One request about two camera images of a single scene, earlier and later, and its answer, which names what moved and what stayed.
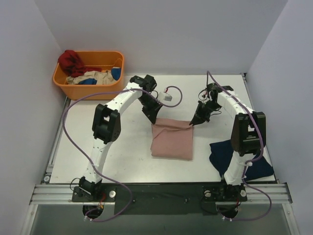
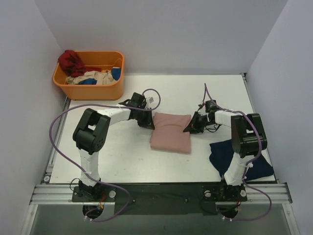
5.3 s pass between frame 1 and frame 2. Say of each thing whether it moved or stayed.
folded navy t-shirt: stayed
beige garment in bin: stayed
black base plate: stayed
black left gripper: moved
